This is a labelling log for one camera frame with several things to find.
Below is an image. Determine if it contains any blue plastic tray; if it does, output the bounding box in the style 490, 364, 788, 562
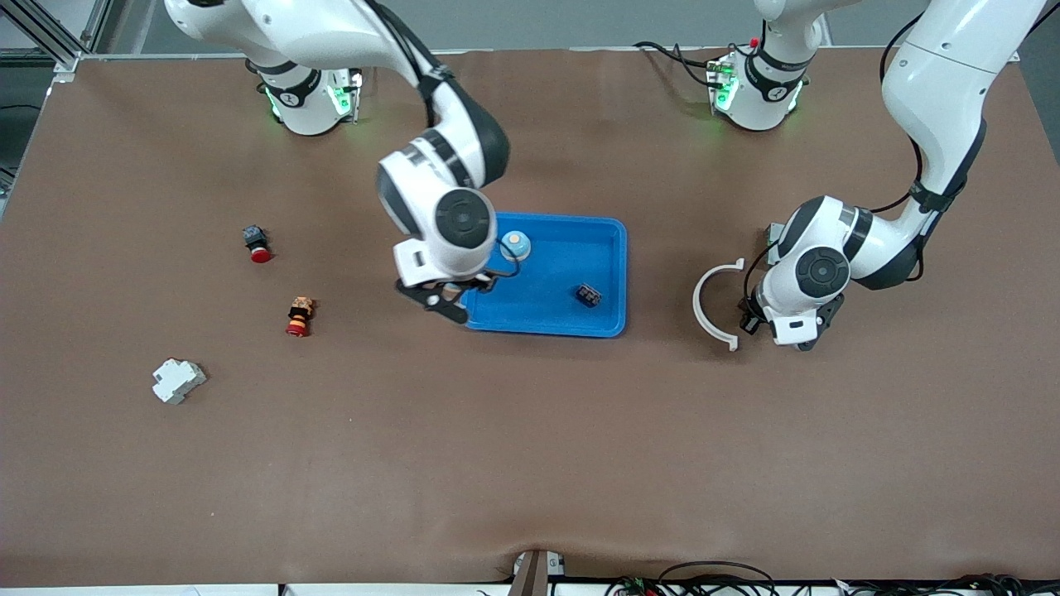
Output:
461, 212, 629, 339

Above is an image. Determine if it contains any brown table cover mat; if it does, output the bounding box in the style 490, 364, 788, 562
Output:
0, 46, 1060, 589

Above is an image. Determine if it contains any white circuit breaker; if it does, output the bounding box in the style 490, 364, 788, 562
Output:
152, 358, 208, 406

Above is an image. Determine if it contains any grey metal clamp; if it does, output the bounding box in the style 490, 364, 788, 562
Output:
507, 549, 568, 596

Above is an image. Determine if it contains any white curved plastic bracket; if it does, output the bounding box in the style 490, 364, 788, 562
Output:
691, 257, 746, 353

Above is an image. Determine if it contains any black looped cable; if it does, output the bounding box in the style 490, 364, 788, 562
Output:
658, 560, 777, 596

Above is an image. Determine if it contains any black cable bundle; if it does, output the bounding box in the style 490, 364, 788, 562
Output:
845, 573, 1060, 596

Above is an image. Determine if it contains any black arm base cable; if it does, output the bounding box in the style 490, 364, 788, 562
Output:
634, 40, 721, 90

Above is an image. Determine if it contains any aluminium frame profile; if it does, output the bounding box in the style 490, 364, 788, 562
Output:
0, 0, 114, 84

